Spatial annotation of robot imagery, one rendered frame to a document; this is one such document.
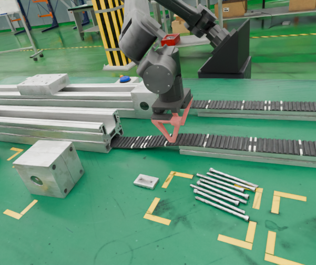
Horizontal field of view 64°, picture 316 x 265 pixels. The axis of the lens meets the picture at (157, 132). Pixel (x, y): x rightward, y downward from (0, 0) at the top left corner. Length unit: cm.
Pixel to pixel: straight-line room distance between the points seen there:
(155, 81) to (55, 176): 30
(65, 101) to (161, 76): 57
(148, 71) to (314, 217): 38
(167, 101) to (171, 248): 29
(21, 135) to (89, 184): 36
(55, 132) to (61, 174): 20
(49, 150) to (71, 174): 8
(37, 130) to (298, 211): 69
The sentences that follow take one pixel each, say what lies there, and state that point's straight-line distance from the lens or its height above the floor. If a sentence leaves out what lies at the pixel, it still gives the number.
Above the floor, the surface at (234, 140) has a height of 81.
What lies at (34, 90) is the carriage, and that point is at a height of 88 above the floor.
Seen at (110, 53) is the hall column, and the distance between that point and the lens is 419.
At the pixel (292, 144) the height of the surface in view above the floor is 81.
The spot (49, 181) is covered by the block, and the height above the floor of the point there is 83.
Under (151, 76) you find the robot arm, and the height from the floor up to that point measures 102.
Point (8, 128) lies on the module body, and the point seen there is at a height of 84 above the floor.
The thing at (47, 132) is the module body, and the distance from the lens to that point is 81.
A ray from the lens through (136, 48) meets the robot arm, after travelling 54.
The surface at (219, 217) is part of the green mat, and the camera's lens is 50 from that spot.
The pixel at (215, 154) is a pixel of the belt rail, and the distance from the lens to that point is 62.
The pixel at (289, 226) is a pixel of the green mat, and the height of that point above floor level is 78.
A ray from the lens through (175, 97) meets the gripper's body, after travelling 56.
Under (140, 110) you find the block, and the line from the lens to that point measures 82.
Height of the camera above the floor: 117
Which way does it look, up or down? 32 degrees down
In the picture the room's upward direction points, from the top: 11 degrees counter-clockwise
